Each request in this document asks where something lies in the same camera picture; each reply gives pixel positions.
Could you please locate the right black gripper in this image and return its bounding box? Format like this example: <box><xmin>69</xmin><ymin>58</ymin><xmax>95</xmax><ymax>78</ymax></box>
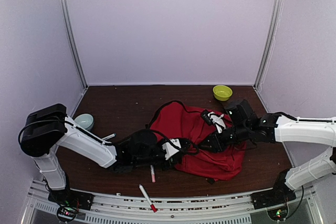
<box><xmin>197</xmin><ymin>123</ymin><xmax>250</xmax><ymax>154</ymax></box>

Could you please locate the pink capped white marker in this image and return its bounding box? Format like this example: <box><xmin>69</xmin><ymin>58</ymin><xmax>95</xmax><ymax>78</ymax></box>
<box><xmin>150</xmin><ymin>165</ymin><xmax>156</xmax><ymax>183</ymax></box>

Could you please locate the red backpack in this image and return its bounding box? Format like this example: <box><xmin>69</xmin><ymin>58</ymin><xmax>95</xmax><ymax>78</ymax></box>
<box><xmin>144</xmin><ymin>100</ymin><xmax>247</xmax><ymax>185</ymax></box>

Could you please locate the red capped white marker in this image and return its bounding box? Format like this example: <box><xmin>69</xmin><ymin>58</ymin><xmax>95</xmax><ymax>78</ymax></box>
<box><xmin>139</xmin><ymin>184</ymin><xmax>157</xmax><ymax>212</ymax></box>

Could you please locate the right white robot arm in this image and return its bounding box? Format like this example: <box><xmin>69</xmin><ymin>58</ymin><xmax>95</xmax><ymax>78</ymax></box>
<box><xmin>198</xmin><ymin>100</ymin><xmax>335</xmax><ymax>204</ymax></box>

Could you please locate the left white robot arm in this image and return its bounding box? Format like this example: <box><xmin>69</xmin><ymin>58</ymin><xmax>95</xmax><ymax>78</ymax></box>
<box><xmin>18</xmin><ymin>103</ymin><xmax>192</xmax><ymax>205</ymax></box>

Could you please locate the teal capped white marker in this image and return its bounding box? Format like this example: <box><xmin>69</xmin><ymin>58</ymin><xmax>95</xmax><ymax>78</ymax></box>
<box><xmin>102</xmin><ymin>133</ymin><xmax>116</xmax><ymax>141</ymax></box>

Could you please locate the lime green bowl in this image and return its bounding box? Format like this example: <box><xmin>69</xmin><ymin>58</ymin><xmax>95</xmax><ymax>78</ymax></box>
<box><xmin>213</xmin><ymin>85</ymin><xmax>233</xmax><ymax>101</ymax></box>

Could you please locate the pale blue ceramic bowl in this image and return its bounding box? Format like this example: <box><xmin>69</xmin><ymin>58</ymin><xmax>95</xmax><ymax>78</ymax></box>
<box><xmin>74</xmin><ymin>113</ymin><xmax>94</xmax><ymax>131</ymax></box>

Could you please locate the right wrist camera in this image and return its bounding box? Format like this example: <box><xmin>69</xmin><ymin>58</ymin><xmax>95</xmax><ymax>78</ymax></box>
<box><xmin>201</xmin><ymin>110</ymin><xmax>226</xmax><ymax>134</ymax></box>

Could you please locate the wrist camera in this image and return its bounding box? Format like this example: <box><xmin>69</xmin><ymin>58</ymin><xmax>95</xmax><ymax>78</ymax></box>
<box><xmin>201</xmin><ymin>110</ymin><xmax>226</xmax><ymax>134</ymax></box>
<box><xmin>162</xmin><ymin>138</ymin><xmax>181</xmax><ymax>160</ymax></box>

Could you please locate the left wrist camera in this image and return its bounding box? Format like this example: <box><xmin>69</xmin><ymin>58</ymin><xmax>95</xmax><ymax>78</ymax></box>
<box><xmin>162</xmin><ymin>138</ymin><xmax>181</xmax><ymax>160</ymax></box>

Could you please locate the front aluminium rail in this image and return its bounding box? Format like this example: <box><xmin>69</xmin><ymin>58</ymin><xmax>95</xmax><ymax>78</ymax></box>
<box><xmin>26</xmin><ymin>179</ymin><xmax>310</xmax><ymax>224</ymax></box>

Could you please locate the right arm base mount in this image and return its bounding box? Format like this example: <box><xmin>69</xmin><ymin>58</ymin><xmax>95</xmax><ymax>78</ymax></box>
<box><xmin>251</xmin><ymin>189</ymin><xmax>289</xmax><ymax>221</ymax></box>

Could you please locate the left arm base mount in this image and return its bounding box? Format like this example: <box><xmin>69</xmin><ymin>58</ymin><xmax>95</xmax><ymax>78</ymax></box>
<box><xmin>48</xmin><ymin>190</ymin><xmax>94</xmax><ymax>222</ymax></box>

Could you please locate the right aluminium frame post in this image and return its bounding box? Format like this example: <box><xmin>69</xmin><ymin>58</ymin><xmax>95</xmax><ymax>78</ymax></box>
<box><xmin>254</xmin><ymin>0</ymin><xmax>284</xmax><ymax>92</ymax></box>

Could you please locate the aluminium frame post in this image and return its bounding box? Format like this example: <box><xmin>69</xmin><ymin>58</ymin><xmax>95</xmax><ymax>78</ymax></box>
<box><xmin>60</xmin><ymin>0</ymin><xmax>89</xmax><ymax>90</ymax></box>
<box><xmin>254</xmin><ymin>0</ymin><xmax>284</xmax><ymax>92</ymax></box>

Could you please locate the left aluminium frame post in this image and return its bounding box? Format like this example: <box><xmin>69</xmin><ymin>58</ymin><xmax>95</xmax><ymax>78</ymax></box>
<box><xmin>60</xmin><ymin>0</ymin><xmax>89</xmax><ymax>90</ymax></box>

